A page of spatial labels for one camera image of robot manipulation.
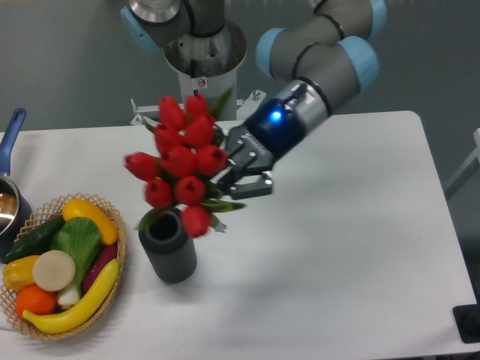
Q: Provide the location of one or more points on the red tulip bouquet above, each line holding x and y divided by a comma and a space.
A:
180, 176

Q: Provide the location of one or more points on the white furniture leg right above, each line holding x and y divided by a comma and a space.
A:
464, 172

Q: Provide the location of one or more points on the blue handled saucepan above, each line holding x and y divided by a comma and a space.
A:
15, 209

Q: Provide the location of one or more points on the orange fruit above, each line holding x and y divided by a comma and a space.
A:
36, 300

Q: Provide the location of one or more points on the purple sweet potato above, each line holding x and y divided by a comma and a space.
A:
107, 254

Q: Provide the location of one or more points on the black device at table edge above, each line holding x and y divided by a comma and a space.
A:
467, 321

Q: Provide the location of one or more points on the yellow squash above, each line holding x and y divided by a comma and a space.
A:
81, 208

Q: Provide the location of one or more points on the green cucumber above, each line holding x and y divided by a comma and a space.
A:
34, 242

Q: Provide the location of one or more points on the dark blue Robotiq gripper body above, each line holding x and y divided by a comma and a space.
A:
264, 137

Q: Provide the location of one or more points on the yellow bell pepper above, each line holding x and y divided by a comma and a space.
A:
18, 275

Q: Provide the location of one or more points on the woven wicker basket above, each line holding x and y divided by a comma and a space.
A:
46, 212

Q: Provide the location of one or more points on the yellow banana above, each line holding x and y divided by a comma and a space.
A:
84, 309

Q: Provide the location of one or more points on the beige round disc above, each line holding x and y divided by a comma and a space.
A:
53, 270

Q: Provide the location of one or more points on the green bok choy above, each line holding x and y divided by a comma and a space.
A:
81, 239

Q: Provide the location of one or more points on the dark grey ribbed vase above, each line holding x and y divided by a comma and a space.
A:
170, 250

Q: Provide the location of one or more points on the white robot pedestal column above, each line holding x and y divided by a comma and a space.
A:
209, 65

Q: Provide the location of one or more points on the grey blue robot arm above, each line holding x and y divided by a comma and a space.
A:
324, 63

